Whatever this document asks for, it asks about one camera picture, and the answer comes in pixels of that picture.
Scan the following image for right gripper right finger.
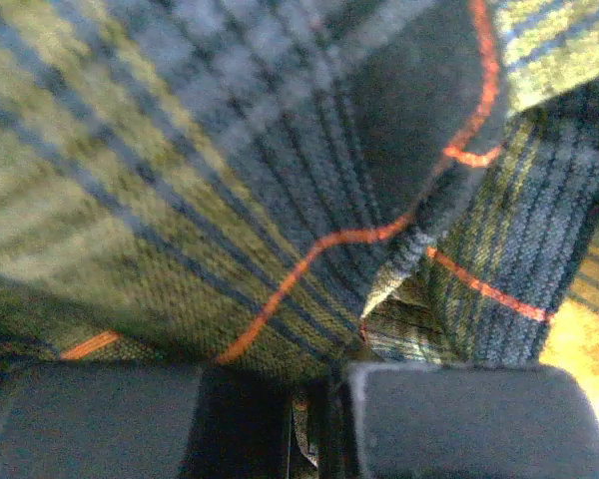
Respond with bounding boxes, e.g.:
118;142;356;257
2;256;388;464
323;361;599;478

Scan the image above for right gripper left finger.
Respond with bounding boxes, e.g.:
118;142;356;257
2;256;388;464
0;362;291;478

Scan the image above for yellow plaid shirt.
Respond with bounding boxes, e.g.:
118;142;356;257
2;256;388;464
0;1;599;478

